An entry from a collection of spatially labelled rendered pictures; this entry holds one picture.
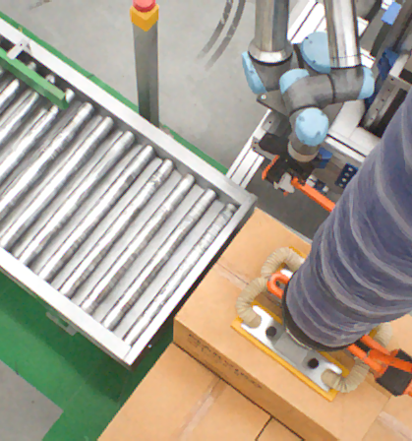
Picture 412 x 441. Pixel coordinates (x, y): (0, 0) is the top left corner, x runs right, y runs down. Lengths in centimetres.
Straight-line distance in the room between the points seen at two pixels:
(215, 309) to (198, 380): 43
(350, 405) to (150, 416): 67
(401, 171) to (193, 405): 163
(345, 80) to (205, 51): 169
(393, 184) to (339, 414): 121
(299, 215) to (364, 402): 107
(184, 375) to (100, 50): 163
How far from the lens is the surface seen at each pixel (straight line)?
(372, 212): 109
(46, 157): 270
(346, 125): 234
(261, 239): 217
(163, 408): 247
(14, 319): 312
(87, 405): 303
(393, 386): 201
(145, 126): 266
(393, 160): 98
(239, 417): 248
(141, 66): 268
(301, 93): 183
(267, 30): 195
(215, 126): 333
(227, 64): 347
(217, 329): 210
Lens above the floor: 301
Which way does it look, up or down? 72 degrees down
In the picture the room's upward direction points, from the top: 7 degrees clockwise
